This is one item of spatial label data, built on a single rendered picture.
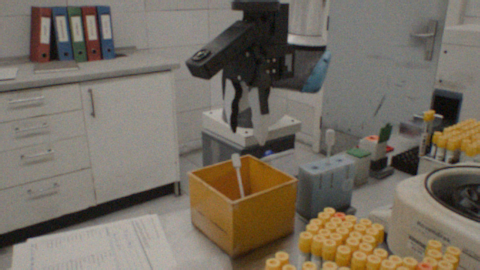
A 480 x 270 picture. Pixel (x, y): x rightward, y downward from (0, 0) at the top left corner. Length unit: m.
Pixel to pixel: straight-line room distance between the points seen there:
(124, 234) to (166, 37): 2.48
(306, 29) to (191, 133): 2.40
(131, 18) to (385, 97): 1.82
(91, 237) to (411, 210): 0.49
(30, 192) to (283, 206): 1.78
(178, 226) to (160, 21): 2.43
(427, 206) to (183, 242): 0.38
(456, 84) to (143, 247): 0.94
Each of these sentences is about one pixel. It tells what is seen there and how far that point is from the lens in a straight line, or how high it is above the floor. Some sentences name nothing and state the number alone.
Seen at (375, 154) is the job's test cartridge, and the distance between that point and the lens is 0.93.
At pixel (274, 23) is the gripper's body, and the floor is 1.22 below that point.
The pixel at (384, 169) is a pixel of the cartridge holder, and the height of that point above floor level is 0.89.
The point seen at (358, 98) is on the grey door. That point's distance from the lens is 3.03.
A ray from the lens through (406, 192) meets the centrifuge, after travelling 0.63.
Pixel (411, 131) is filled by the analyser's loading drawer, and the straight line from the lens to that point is 1.14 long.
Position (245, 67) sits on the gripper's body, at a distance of 0.60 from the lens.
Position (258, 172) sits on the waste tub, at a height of 0.95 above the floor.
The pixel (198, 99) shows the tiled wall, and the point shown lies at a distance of 3.29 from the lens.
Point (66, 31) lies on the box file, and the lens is 2.50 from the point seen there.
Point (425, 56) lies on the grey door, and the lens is 2.72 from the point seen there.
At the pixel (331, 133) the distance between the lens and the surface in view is 0.70.
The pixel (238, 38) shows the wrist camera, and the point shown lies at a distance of 0.57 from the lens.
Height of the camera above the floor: 1.26
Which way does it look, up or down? 20 degrees down
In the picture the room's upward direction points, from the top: straight up
